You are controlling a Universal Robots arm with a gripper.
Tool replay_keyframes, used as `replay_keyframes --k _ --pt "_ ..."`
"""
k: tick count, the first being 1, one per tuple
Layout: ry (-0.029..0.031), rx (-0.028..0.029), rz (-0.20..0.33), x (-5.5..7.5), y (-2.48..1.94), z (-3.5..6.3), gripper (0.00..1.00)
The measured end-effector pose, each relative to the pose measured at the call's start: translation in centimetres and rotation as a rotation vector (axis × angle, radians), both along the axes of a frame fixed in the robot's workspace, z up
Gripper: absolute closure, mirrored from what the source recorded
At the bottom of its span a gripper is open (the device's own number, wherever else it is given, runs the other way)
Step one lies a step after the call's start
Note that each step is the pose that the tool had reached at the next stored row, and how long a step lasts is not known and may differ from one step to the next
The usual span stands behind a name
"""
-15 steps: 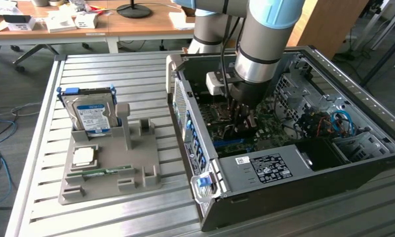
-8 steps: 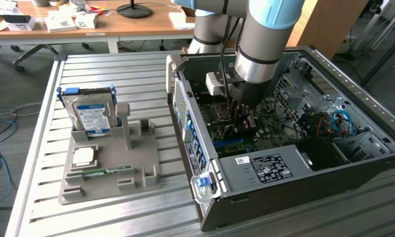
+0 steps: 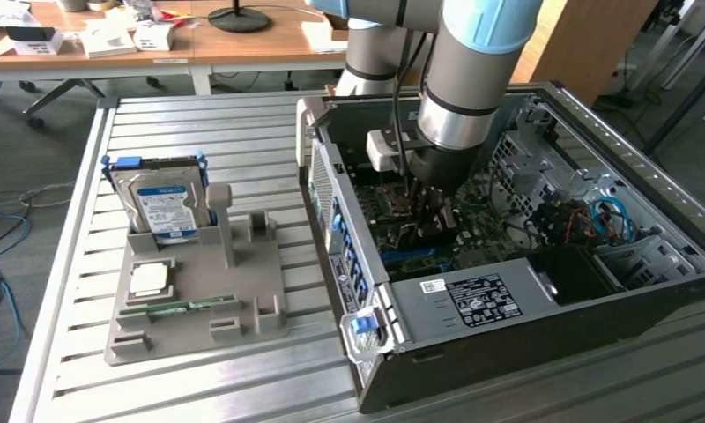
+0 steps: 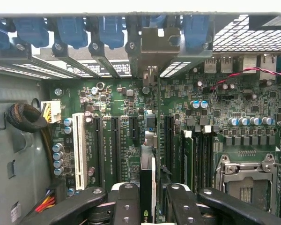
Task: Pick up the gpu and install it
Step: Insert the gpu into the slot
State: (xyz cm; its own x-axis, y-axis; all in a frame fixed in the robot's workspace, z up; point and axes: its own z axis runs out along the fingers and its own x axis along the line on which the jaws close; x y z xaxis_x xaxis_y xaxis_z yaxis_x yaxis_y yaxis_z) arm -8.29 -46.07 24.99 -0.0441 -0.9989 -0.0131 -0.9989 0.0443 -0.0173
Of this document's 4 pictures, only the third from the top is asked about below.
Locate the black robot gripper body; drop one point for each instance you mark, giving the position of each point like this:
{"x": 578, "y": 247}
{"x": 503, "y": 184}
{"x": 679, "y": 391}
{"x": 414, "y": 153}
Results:
{"x": 447, "y": 169}

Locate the graphics card with metal bracket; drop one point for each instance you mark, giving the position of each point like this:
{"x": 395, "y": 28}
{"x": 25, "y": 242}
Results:
{"x": 430, "y": 237}

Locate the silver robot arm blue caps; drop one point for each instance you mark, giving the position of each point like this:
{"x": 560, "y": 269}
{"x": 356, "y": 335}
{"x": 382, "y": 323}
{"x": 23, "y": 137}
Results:
{"x": 464, "y": 79}

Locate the CPU socket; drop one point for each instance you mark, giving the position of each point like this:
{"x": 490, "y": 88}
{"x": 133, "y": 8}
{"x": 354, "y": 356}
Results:
{"x": 391, "y": 200}

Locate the green motherboard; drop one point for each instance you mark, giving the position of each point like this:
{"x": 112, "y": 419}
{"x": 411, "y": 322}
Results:
{"x": 488, "y": 233}

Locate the blue expansion slot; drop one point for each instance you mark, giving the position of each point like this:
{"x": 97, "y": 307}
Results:
{"x": 408, "y": 254}

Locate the grey power supply unit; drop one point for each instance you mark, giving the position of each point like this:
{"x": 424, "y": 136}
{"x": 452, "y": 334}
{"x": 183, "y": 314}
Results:
{"x": 430, "y": 308}

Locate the blue case latch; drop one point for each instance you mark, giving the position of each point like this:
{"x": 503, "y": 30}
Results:
{"x": 364, "y": 324}

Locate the black open PC case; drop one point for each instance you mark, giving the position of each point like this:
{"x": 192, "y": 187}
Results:
{"x": 506, "y": 352}

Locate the silver disk bay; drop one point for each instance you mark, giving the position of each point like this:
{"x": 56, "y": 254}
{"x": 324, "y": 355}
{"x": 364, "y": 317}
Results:
{"x": 647, "y": 260}

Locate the white paper stack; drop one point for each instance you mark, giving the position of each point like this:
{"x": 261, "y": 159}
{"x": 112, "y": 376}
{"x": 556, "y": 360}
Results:
{"x": 323, "y": 37}

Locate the wooden cabinet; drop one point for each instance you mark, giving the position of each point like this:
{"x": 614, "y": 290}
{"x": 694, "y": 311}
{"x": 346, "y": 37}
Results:
{"x": 594, "y": 39}

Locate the grey parts rack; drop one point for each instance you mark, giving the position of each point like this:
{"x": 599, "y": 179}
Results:
{"x": 211, "y": 286}

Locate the hard disk in blue caddy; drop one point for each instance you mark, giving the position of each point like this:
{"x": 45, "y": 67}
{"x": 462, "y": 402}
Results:
{"x": 164, "y": 207}

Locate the wooden desk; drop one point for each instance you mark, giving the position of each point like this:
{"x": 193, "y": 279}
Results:
{"x": 241, "y": 48}

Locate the green RAM stick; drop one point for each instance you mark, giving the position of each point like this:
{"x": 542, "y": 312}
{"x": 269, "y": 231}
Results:
{"x": 176, "y": 306}

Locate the black monitor stand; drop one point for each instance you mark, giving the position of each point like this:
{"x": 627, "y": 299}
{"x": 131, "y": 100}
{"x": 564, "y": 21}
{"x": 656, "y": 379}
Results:
{"x": 239, "y": 20}

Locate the silver CPU chip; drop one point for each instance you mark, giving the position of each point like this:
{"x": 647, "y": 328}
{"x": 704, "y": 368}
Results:
{"x": 149, "y": 279}

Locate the small white labelled box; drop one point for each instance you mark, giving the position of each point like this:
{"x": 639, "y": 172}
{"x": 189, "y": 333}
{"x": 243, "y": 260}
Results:
{"x": 152, "y": 37}

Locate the large white box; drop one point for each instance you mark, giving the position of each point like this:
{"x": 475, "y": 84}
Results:
{"x": 108, "y": 39}

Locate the white box with black lid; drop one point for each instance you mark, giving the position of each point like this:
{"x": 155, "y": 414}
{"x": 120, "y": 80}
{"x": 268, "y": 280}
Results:
{"x": 35, "y": 42}

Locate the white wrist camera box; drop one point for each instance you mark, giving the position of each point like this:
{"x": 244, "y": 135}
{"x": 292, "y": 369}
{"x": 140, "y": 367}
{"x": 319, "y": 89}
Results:
{"x": 384, "y": 150}

